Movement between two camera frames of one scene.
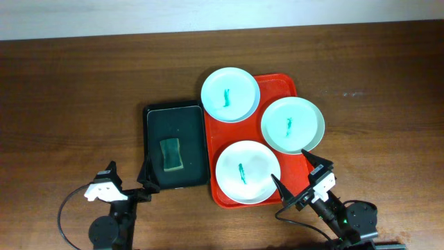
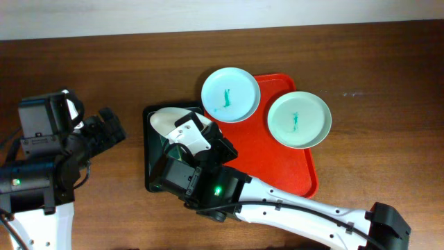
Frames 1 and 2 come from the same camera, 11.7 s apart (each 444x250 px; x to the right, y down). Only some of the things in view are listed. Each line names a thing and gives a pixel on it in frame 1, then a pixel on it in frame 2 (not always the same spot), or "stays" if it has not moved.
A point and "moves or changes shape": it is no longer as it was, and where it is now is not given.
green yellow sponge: [171, 153] stays
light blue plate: [230, 94] stays
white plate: [244, 171] → [164, 120]
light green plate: [292, 124] moves or changes shape
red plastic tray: [293, 171] stays
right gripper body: [304, 198] → [221, 151]
